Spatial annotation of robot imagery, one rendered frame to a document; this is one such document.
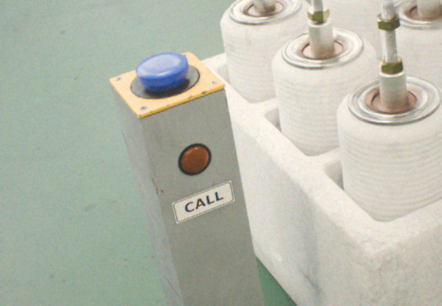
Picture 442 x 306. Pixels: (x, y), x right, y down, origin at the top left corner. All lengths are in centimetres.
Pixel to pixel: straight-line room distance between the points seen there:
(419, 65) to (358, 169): 16
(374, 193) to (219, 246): 13
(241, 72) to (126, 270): 26
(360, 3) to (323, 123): 17
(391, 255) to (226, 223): 13
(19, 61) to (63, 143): 31
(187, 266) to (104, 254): 32
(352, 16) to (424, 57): 12
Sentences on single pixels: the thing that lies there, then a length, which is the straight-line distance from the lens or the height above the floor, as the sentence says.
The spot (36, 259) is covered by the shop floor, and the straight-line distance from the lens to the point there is 108.
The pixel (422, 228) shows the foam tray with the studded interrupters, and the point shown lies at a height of 18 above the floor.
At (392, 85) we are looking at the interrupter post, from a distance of 73.
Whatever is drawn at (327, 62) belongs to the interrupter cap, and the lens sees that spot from 81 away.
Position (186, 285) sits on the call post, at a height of 15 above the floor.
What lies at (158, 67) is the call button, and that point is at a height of 33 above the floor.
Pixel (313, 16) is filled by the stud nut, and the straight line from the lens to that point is 82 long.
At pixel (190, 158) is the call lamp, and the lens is 68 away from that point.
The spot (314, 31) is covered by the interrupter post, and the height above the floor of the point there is 28.
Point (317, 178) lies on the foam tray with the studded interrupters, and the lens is 79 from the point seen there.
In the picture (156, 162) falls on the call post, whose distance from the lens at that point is 68.
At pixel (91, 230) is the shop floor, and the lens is 110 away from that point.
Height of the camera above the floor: 63
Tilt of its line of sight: 32 degrees down
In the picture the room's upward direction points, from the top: 11 degrees counter-clockwise
